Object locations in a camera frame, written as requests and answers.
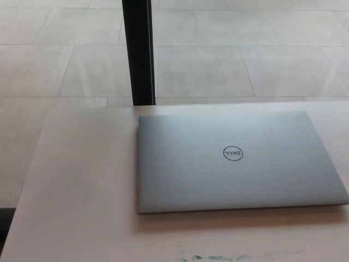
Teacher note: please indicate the silver Dell laptop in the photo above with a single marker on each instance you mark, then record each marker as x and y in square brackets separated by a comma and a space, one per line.
[231, 169]

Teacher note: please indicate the black vertical post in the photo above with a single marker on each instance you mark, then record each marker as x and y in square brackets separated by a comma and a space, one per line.
[141, 54]

